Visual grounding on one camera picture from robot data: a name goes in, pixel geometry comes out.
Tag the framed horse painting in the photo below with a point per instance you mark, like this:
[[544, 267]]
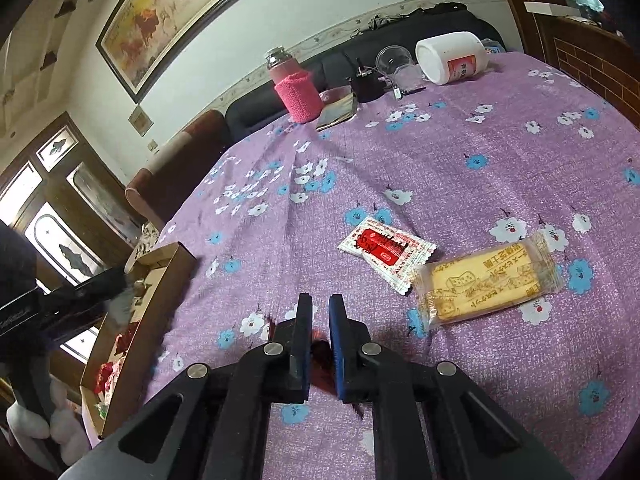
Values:
[[165, 15]]

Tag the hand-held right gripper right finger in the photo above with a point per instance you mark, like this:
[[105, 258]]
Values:
[[336, 345]]

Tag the long white box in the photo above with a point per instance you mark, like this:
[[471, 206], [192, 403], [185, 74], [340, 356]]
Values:
[[550, 8]]

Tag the black leather sofa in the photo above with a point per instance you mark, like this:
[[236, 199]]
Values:
[[250, 110]]

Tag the white and red snack packet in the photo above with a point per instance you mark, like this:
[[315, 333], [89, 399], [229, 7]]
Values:
[[385, 250]]

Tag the wooden cabinet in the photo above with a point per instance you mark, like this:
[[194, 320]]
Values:
[[590, 60]]

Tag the wall plaque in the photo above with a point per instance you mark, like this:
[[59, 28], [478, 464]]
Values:
[[140, 120]]

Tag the bottle with pink knit sleeve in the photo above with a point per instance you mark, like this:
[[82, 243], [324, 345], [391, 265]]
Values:
[[300, 95]]

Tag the shallow cardboard box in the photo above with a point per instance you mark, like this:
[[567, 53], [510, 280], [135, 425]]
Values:
[[170, 270]]

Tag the white plastic jar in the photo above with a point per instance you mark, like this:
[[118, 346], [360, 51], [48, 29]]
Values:
[[440, 57]]

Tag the yellow biscuit packet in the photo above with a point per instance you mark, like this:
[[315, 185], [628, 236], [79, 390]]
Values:
[[480, 282]]

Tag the clear plastic cup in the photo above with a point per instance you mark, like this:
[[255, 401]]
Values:
[[395, 60]]

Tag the small book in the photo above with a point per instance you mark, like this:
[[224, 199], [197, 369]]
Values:
[[337, 112]]

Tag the pile of clothes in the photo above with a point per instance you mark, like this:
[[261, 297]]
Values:
[[146, 241]]

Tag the blue and white packet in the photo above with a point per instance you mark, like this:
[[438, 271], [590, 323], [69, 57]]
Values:
[[495, 49]]

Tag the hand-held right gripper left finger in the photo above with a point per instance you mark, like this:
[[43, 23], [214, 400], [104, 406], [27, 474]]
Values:
[[302, 345]]

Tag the dark red bowl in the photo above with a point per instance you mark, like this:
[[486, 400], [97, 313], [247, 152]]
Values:
[[332, 94]]

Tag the dark red snack packet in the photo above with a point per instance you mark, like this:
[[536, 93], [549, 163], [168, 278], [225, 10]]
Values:
[[321, 360]]

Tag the wall switch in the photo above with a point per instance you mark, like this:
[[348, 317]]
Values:
[[152, 146]]

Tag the black cup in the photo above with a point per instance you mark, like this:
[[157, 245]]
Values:
[[367, 87]]

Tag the brown armchair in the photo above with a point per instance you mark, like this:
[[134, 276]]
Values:
[[170, 160]]

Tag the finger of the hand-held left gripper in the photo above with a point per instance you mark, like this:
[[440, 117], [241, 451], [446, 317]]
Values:
[[102, 290]]

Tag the wooden door with glass panels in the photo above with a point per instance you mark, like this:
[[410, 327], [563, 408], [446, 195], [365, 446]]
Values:
[[55, 187]]

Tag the purple floral tablecloth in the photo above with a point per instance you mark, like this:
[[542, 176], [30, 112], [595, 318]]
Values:
[[450, 160]]

